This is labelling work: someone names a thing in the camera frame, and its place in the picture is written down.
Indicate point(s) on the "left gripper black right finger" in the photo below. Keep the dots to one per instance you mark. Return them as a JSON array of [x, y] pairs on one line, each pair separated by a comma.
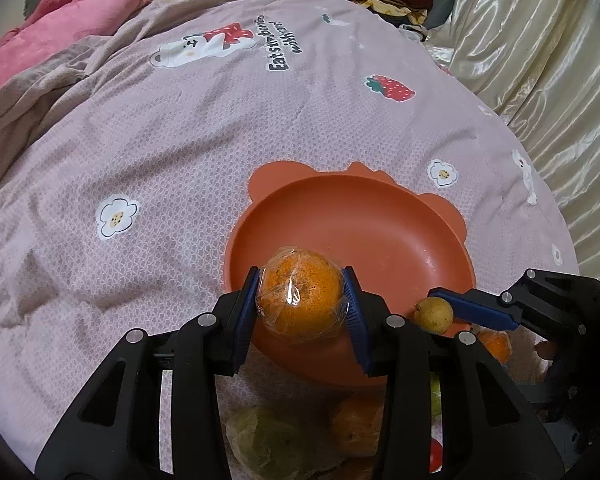
[[450, 409]]

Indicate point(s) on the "orange bear-shaped plate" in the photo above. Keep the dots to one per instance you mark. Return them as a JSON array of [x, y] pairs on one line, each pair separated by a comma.
[[400, 244]]

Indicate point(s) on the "small yellow-green fruit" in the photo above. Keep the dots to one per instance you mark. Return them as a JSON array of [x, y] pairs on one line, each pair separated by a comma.
[[433, 314]]

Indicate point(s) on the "pink blanket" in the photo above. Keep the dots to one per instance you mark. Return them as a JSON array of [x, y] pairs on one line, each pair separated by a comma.
[[57, 24]]

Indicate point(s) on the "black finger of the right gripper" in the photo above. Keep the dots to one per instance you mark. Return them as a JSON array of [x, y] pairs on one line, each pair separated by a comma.
[[480, 308]]

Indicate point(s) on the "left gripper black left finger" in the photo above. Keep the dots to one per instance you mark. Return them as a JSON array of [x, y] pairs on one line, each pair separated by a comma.
[[150, 409]]

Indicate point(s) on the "pink printed bed quilt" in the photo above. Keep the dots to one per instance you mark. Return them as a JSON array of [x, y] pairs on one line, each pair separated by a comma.
[[124, 164]]

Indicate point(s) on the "orange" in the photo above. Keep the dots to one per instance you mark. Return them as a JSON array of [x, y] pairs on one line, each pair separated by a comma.
[[356, 424], [301, 296], [497, 342]]

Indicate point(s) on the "cream satin curtain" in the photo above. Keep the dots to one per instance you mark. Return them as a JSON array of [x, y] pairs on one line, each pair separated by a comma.
[[536, 63]]

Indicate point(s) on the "green apple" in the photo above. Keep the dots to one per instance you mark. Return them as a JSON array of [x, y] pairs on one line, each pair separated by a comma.
[[435, 396], [273, 443]]

